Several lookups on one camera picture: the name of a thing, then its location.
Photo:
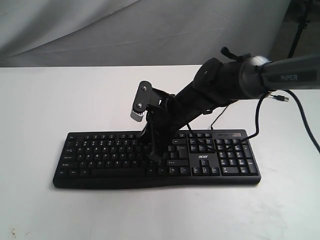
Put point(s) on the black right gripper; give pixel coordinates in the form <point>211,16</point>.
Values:
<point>163,122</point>

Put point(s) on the black acer keyboard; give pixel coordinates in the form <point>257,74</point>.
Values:
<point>114,160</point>

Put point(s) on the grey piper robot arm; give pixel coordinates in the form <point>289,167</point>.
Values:
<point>217,84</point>

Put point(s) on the grey backdrop cloth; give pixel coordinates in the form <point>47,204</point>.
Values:
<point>74,33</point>

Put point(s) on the black tripod stand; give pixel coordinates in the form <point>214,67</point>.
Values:
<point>303,22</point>

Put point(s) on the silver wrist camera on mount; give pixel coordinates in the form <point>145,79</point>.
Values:
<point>145,99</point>

